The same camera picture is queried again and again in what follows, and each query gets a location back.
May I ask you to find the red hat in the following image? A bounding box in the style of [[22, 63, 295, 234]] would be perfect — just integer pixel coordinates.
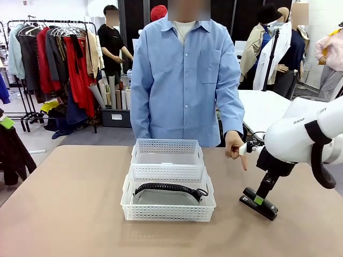
[[150, 4, 169, 22]]

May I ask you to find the white perforated plastic basket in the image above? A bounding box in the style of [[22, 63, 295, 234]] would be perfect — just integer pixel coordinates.
[[120, 164, 217, 223], [130, 138, 205, 167]]

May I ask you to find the black clothes rack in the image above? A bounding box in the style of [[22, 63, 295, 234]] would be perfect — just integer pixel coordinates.
[[6, 19, 99, 134]]

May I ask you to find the figure in navy top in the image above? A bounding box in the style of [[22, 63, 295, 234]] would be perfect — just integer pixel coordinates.
[[273, 2, 310, 100]]

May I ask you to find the person's left forearm blue sleeve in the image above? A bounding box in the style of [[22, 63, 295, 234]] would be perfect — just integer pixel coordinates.
[[215, 88, 245, 140]]

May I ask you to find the white coat on mannequin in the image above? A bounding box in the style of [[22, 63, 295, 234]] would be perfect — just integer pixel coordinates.
[[252, 22, 293, 91]]

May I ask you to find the red hanging jacket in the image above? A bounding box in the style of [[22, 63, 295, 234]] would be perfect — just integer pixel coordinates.
[[36, 26, 63, 94]]

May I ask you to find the person's right forearm blue sleeve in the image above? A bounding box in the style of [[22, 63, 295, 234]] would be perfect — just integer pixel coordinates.
[[130, 88, 154, 140]]

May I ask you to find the dark grey hanging garment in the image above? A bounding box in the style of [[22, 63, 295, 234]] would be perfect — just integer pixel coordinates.
[[17, 28, 41, 92]]

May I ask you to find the grey storage bin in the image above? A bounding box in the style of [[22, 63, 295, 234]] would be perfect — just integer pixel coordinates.
[[100, 108, 132, 128]]

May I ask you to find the red dress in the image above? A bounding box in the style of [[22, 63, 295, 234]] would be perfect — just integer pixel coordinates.
[[63, 35, 96, 118]]

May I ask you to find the black bucket hat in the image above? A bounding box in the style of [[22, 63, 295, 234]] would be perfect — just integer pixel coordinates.
[[257, 3, 283, 28]]

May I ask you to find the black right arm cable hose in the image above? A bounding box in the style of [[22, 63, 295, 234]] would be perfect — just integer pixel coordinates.
[[303, 120, 337, 190]]

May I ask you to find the thin black camera cable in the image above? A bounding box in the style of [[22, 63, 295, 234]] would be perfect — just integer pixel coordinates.
[[244, 131, 267, 144]]

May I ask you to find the blue garment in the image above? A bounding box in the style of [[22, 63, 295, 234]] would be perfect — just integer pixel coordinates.
[[0, 73, 12, 105]]

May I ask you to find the person in pink top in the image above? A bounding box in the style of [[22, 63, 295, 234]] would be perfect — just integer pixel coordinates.
[[312, 22, 343, 102]]

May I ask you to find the mannequin in beige coat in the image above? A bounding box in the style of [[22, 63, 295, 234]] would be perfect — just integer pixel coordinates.
[[239, 4, 272, 91]]

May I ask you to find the grey zipper pouch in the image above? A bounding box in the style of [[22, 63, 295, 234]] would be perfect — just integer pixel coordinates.
[[133, 182, 210, 207]]

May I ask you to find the grey paper roll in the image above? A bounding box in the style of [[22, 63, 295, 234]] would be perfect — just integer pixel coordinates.
[[89, 82, 107, 109]]

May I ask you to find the black garment with green tag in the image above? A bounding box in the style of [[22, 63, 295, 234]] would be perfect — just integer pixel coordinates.
[[0, 108, 38, 187]]

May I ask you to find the person in blue shirt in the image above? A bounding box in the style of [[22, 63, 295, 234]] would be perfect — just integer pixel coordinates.
[[130, 12, 245, 148]]

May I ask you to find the beige paper roll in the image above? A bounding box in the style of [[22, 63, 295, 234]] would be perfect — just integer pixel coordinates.
[[98, 78, 112, 107]]

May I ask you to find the white table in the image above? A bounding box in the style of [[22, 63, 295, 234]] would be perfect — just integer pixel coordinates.
[[236, 89, 294, 143]]

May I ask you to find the black tripod pole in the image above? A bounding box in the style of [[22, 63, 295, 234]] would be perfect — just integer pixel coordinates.
[[262, 26, 281, 93]]

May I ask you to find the person's left hand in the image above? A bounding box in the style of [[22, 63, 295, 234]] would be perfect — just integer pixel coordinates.
[[224, 130, 249, 172]]

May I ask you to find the beige hanging shirt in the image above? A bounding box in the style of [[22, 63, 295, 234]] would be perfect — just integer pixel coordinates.
[[85, 31, 105, 79]]

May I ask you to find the black stapler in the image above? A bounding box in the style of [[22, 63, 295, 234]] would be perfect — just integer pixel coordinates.
[[238, 186, 279, 222]]

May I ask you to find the light blue jacket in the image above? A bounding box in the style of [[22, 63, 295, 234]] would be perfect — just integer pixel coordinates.
[[8, 23, 27, 80]]

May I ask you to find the yellow garment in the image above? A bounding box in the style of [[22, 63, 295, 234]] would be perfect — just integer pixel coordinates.
[[40, 101, 59, 114]]

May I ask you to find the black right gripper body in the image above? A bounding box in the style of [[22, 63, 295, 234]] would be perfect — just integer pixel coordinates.
[[256, 146, 296, 191]]

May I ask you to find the tall grey cardboard tube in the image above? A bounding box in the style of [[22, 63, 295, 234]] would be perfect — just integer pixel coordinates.
[[107, 74, 117, 110]]

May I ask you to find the person in black t-shirt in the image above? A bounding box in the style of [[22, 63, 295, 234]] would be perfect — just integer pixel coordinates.
[[97, 4, 134, 81]]

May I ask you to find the grey hanging jacket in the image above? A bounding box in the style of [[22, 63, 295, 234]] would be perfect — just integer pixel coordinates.
[[45, 27, 70, 82]]

